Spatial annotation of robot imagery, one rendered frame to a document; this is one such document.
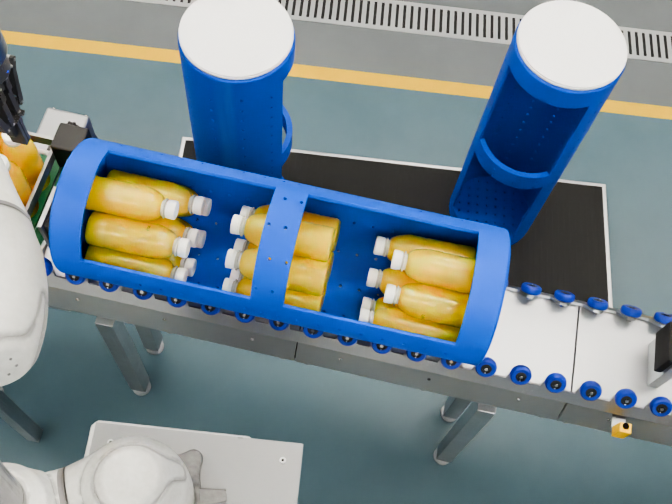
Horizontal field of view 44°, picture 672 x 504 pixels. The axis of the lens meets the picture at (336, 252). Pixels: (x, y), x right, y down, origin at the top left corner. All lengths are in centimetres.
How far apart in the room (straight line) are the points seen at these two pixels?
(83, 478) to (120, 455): 7
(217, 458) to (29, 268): 80
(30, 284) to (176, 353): 195
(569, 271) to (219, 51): 143
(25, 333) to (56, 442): 195
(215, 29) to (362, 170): 100
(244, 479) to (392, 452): 119
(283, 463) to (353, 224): 54
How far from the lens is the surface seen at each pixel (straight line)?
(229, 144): 225
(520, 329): 191
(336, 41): 344
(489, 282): 159
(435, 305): 165
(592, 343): 195
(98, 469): 135
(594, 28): 227
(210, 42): 208
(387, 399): 277
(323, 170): 291
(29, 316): 86
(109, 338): 229
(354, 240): 184
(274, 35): 209
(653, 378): 193
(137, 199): 169
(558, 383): 184
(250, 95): 207
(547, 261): 289
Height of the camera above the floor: 264
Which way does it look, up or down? 64 degrees down
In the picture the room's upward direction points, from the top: 9 degrees clockwise
